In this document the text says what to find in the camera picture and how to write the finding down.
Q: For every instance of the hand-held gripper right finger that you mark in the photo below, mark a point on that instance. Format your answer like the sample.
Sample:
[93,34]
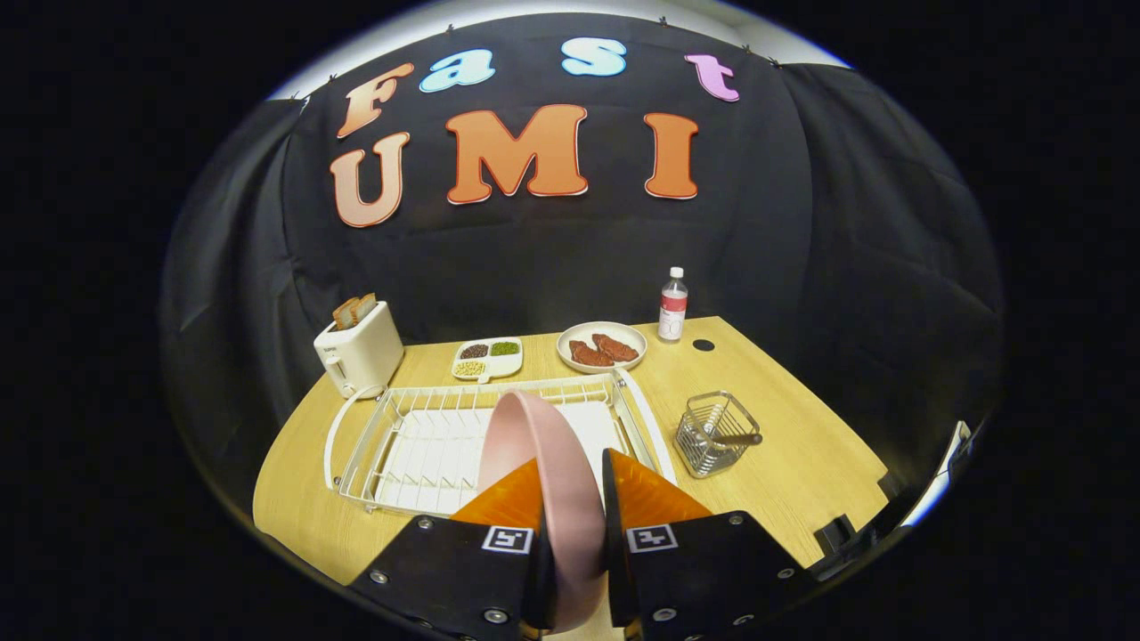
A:
[704,570]

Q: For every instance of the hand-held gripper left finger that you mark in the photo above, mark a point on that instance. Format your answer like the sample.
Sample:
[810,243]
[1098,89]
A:
[445,570]

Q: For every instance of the pink plate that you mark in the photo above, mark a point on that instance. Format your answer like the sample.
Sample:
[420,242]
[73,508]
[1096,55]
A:
[565,499]

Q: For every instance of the white divided dish with beans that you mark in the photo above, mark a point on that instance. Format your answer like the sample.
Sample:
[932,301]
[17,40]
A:
[487,367]

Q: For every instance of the white plate with meat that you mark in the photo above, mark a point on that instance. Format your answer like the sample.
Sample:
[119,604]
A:
[602,328]

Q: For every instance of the black table clamp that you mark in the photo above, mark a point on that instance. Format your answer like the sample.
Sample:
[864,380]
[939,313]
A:
[835,534]

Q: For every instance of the white toaster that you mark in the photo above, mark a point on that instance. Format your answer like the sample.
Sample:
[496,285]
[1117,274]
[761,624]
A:
[365,352]

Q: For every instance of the red meat piece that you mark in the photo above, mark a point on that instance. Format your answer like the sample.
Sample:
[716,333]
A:
[588,354]
[619,347]

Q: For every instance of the clear bottle with red label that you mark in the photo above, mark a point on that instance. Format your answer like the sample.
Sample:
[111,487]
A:
[672,307]

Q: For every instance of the toasted bread slice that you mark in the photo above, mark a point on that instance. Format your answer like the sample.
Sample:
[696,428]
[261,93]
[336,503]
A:
[366,305]
[346,313]

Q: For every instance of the black backdrop cloth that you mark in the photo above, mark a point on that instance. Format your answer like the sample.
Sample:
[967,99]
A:
[846,223]

